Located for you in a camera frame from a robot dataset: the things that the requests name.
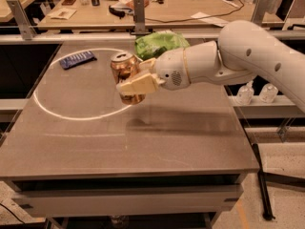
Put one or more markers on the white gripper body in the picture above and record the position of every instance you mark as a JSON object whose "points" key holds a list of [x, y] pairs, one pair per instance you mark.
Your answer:
{"points": [[170, 68]]}

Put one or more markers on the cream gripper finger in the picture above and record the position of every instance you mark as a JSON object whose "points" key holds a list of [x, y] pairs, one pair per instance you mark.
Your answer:
{"points": [[141, 83], [147, 65]]}

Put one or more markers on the orange soda can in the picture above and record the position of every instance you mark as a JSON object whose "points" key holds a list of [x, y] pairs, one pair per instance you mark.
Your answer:
{"points": [[125, 65]]}

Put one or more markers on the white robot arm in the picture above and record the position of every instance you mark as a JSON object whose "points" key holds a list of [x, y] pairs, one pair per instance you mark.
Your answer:
{"points": [[242, 51]]}

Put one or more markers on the green chip bag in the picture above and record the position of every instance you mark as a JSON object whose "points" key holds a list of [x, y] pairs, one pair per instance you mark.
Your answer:
{"points": [[156, 43]]}

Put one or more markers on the white paper sheet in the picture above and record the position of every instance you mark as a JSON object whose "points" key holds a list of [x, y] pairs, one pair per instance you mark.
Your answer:
{"points": [[210, 19]]}

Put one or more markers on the black sunglasses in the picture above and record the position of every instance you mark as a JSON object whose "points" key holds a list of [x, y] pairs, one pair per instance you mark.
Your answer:
{"points": [[117, 13]]}

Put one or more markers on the blue snack bar wrapper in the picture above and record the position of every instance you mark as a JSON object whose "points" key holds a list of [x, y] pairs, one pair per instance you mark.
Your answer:
{"points": [[76, 59]]}

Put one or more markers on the clear bottle left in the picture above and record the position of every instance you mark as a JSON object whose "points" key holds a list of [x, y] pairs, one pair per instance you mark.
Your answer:
{"points": [[245, 94]]}

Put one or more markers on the white packet on desk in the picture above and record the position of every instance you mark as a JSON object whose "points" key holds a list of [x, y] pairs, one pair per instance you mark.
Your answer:
{"points": [[62, 14]]}

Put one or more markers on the clear bottle right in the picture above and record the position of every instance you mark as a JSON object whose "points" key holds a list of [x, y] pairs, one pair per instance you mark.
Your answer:
{"points": [[268, 93]]}

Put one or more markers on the brown wallet on desk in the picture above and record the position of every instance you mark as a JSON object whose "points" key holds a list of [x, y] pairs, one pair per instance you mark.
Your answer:
{"points": [[68, 2]]}

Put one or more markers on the black floor pole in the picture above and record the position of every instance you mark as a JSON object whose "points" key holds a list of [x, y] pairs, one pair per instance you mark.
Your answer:
{"points": [[267, 208]]}

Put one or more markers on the middle metal bracket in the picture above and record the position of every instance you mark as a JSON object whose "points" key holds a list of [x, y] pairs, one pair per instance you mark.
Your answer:
{"points": [[139, 18]]}

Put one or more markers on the metal bracket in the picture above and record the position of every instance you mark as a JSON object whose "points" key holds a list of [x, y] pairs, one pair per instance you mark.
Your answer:
{"points": [[139, 18], [259, 11], [26, 30]]}

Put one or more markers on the right metal bracket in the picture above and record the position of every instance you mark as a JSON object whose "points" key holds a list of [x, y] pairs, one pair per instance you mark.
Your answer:
{"points": [[259, 11]]}

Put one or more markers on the left metal bracket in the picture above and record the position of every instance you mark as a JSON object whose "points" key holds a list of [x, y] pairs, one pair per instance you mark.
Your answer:
{"points": [[26, 30]]}

